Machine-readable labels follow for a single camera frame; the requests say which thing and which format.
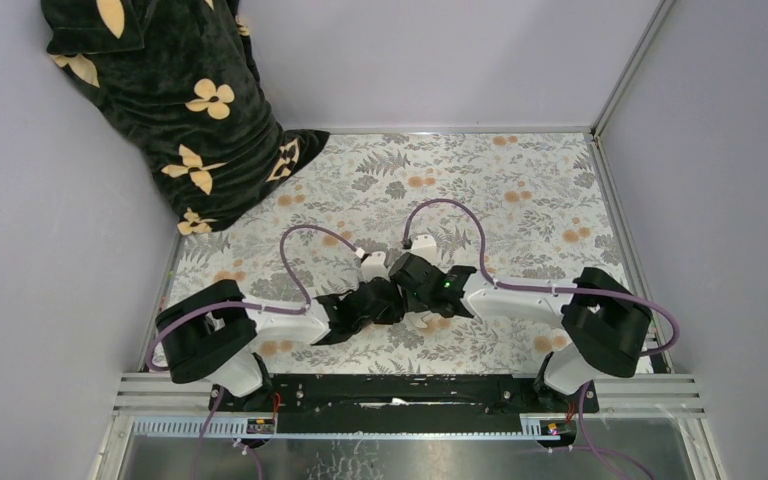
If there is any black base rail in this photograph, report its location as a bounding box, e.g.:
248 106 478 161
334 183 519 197
218 374 599 414

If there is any white cardboard paper box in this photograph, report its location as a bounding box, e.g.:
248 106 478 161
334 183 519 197
405 293 455 320

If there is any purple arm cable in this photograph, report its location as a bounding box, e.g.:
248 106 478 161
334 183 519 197
145 224 386 439
401 198 680 459

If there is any floral patterned table cloth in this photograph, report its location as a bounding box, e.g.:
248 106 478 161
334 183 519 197
165 132 635 375

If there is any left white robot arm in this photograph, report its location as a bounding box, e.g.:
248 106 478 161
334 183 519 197
146 277 405 411

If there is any black floral plush blanket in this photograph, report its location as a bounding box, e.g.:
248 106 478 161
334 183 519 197
41 0 329 236

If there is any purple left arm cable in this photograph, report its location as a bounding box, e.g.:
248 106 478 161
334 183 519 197
145 224 386 439

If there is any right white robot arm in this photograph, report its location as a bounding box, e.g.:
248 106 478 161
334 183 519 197
389 253 652 412

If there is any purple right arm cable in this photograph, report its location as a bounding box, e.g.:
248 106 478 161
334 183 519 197
401 198 680 459

